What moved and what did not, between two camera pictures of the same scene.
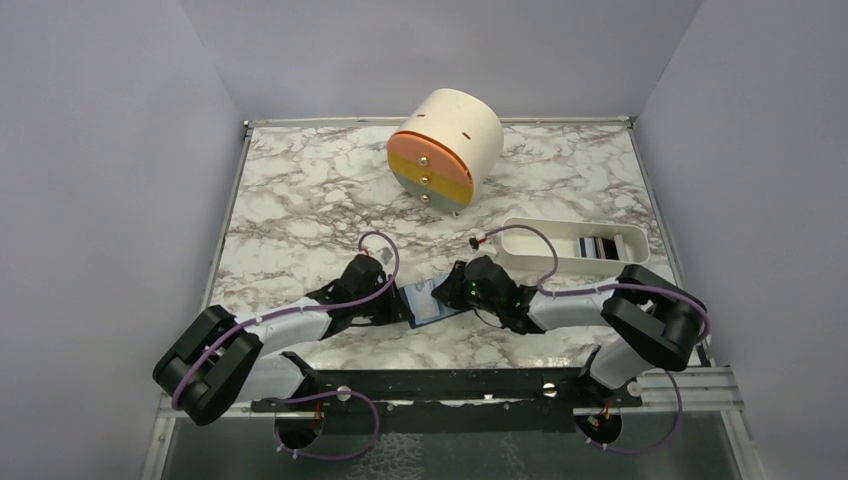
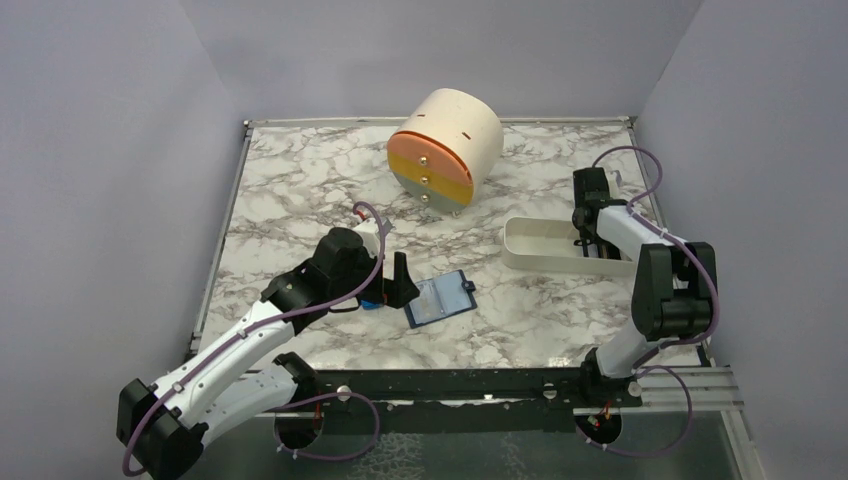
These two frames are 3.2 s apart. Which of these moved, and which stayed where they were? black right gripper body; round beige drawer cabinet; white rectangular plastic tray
Moved: black right gripper body
Stayed: round beige drawer cabinet; white rectangular plastic tray
